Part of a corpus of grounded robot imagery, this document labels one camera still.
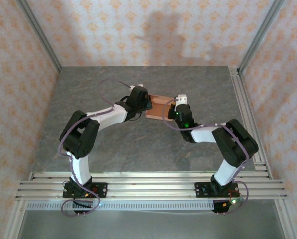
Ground orange paper box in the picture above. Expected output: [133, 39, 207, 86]
[145, 94, 179, 120]

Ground wide aluminium extrusion beam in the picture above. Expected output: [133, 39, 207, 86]
[15, 180, 289, 200]

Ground black right base electronics board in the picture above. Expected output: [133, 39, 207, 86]
[212, 199, 244, 215]

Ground black base electronics board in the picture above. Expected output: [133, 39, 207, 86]
[72, 200, 94, 215]
[212, 199, 244, 215]

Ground grey metal panel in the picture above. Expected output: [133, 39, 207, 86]
[17, 210, 288, 239]

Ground black left base electronics board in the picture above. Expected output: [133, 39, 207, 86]
[72, 200, 94, 215]

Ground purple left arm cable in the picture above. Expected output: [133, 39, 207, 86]
[58, 78, 134, 217]

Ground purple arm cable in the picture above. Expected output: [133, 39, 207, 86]
[58, 78, 134, 217]
[162, 99, 251, 216]

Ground aluminium side rail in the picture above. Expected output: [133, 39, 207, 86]
[229, 67, 273, 180]

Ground narrow aluminium extrusion rail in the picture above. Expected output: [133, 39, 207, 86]
[28, 171, 273, 180]

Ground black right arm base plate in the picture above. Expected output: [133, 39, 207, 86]
[194, 182, 240, 199]

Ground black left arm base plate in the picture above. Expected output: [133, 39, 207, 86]
[63, 182, 108, 199]

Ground white slotted cable duct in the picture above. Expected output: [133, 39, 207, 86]
[25, 201, 215, 211]

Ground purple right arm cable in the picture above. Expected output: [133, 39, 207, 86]
[162, 99, 251, 216]

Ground aluminium frame post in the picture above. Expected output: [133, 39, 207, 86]
[18, 0, 62, 74]
[237, 0, 287, 75]

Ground aluminium frame leg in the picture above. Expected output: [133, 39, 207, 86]
[274, 199, 297, 239]
[2, 199, 27, 239]

